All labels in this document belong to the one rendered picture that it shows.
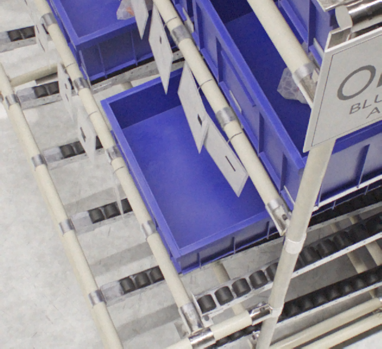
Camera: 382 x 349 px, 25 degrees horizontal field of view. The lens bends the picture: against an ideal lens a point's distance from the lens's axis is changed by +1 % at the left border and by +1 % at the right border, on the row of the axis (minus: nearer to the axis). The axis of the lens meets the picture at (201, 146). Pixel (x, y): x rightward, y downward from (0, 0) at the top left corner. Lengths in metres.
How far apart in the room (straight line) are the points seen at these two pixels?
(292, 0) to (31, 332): 1.59
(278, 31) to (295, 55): 0.04
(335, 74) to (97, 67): 1.03
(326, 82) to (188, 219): 0.86
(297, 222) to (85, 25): 0.87
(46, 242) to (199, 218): 0.89
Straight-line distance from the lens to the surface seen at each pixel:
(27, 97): 2.25
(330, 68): 0.89
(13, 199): 2.60
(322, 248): 1.71
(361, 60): 0.91
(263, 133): 1.34
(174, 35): 1.56
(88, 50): 1.80
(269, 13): 1.10
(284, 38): 1.08
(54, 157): 2.15
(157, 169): 1.77
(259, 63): 1.50
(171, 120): 1.82
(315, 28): 1.01
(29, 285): 2.49
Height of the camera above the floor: 2.31
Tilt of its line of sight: 62 degrees down
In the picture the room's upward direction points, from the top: 2 degrees clockwise
